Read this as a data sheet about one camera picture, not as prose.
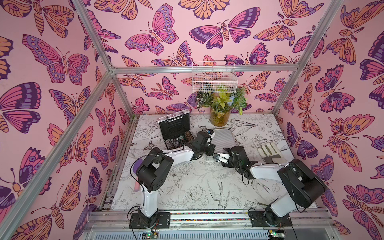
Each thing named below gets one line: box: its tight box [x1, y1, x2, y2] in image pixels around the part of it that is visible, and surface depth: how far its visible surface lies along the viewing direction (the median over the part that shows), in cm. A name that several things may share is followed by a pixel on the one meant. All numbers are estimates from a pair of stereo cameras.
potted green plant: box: [195, 87, 248, 127], surface depth 100 cm
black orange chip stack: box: [185, 131, 194, 143], surface depth 105 cm
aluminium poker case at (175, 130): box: [157, 110, 195, 150], surface depth 102 cm
